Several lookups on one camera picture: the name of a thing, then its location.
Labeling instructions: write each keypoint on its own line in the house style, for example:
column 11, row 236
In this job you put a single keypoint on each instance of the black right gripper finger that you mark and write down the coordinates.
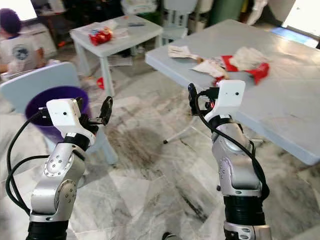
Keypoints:
column 194, row 100

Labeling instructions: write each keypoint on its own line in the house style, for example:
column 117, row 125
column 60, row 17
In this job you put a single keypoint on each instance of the black robot foot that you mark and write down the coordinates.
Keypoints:
column 169, row 236

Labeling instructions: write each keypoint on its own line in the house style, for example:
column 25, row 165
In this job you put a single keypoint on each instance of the white printed sack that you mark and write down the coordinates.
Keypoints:
column 137, row 6

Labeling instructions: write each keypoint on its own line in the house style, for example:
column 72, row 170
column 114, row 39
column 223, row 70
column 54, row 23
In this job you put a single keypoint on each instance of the small red floor toy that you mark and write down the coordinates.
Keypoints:
column 100, row 83

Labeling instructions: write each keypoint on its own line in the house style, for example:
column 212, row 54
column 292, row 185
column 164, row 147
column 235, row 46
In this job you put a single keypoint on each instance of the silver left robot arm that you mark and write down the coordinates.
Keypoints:
column 55, row 185

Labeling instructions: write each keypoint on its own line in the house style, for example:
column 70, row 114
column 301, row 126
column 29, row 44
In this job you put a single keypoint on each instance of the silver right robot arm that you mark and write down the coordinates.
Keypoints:
column 240, row 175

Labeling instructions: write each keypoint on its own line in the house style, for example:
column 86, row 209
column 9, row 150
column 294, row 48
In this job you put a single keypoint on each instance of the white folded wrapper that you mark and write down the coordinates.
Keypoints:
column 207, row 67

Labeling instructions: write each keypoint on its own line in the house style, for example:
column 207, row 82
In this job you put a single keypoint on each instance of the person in white shirt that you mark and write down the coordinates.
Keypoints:
column 20, row 52

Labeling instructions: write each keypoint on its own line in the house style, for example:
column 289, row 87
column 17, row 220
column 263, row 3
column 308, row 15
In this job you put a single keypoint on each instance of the purple rubbish bin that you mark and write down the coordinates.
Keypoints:
column 37, row 105

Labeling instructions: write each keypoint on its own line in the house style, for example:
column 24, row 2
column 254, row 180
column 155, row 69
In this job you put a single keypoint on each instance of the red snack bag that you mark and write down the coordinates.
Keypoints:
column 101, row 36

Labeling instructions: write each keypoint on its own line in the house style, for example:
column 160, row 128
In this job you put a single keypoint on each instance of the pale blue plastic chair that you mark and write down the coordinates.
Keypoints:
column 35, row 77

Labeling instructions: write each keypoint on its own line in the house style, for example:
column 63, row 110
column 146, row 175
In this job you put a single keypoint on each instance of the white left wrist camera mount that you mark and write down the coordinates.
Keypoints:
column 64, row 116

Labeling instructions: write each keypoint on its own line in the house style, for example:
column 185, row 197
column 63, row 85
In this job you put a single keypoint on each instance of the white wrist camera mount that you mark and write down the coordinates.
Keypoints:
column 232, row 95
column 64, row 116

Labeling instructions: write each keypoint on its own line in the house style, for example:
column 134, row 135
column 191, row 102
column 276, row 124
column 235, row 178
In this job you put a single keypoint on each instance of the white plastic bag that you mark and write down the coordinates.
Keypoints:
column 97, row 26

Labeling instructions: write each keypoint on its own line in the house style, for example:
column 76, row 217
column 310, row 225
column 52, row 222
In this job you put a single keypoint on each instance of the crumpled white tissue wad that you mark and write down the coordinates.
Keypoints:
column 247, row 57

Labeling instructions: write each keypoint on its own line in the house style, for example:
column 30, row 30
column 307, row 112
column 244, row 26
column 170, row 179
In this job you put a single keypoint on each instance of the small white plastic table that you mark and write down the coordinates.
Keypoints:
column 125, row 35

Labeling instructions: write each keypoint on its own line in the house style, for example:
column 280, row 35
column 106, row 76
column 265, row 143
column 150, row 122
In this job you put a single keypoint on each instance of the white slatted plastic chair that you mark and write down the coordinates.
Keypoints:
column 179, row 12

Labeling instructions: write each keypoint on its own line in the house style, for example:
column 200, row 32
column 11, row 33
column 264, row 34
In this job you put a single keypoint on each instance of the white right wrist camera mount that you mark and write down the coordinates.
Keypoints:
column 232, row 95

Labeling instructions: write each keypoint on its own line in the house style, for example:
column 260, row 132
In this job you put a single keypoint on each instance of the green cabinet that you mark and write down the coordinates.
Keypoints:
column 226, row 10

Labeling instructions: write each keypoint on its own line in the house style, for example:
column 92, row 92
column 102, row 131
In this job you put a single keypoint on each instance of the grey remote control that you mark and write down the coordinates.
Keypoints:
column 136, row 24

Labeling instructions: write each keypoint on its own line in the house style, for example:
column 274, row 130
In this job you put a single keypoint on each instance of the small red candy wrapper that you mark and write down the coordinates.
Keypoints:
column 220, row 80

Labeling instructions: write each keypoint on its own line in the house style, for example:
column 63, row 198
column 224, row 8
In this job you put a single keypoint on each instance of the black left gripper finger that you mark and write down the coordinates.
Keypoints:
column 107, row 110

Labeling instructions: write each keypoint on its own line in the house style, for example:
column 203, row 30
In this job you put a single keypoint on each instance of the large pale blue plastic table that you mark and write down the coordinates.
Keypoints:
column 287, row 80

